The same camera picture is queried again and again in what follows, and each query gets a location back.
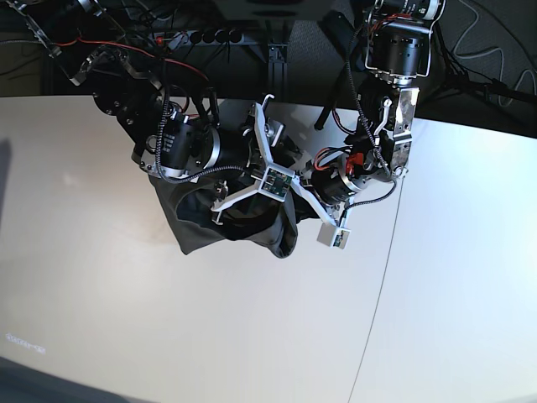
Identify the black tripod stand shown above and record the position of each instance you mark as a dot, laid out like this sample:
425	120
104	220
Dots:
457	79

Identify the aluminium frame post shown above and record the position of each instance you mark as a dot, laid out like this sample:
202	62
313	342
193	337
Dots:
269	48

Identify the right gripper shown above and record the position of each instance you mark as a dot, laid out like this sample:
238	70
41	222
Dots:
189	146

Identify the black power adapter brick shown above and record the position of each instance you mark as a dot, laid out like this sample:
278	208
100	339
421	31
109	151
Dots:
338	30

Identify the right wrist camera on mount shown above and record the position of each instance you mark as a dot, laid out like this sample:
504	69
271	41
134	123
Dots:
269	178

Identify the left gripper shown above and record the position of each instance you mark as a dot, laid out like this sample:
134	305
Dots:
339	182

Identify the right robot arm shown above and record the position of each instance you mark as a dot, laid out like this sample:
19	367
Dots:
167	107

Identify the black power strip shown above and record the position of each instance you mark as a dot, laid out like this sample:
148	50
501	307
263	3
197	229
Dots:
199	37

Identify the grey green T-shirt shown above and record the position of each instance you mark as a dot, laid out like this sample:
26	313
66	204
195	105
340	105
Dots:
259	219

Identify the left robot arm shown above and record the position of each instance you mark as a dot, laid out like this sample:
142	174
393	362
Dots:
384	50

